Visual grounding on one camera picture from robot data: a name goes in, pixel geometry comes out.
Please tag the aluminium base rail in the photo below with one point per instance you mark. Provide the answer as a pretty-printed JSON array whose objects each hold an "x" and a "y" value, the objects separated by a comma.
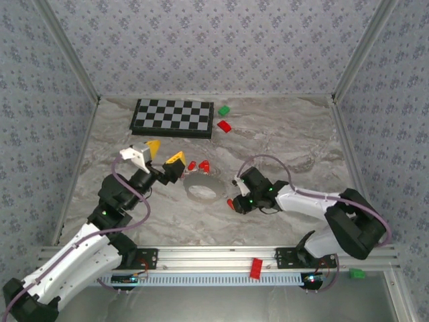
[{"x": 207, "y": 258}]

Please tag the aluminium corner post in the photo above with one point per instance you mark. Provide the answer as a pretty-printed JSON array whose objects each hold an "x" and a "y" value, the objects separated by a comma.
[
  {"x": 362, "y": 50},
  {"x": 69, "y": 50}
]

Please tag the green toy brick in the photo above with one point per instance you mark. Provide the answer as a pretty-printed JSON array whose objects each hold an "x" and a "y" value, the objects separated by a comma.
[
  {"x": 224, "y": 110},
  {"x": 356, "y": 273}
]

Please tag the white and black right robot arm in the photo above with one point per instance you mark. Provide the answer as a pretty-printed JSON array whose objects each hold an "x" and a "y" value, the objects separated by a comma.
[{"x": 308, "y": 201}]

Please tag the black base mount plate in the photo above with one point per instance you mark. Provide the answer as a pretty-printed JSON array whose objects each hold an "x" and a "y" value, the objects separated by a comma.
[
  {"x": 149, "y": 260},
  {"x": 285, "y": 256}
]

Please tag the long red toy brick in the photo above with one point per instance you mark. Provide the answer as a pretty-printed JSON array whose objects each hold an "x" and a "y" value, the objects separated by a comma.
[{"x": 256, "y": 268}]

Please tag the small red toy brick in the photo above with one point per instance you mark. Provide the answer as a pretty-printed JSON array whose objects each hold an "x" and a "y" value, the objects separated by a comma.
[{"x": 224, "y": 126}]

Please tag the small circuit board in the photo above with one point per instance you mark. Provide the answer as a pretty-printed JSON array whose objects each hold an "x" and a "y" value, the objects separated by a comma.
[
  {"x": 313, "y": 279},
  {"x": 124, "y": 278}
]

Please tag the black and grey chessboard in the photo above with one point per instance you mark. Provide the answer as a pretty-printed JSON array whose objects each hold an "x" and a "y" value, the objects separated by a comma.
[{"x": 167, "y": 114}]

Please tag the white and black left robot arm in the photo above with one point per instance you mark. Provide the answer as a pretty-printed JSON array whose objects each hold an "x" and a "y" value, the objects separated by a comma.
[{"x": 77, "y": 261}]

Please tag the aluminium side rail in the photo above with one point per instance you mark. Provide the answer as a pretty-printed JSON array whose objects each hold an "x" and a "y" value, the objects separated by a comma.
[
  {"x": 78, "y": 167},
  {"x": 350, "y": 151}
]

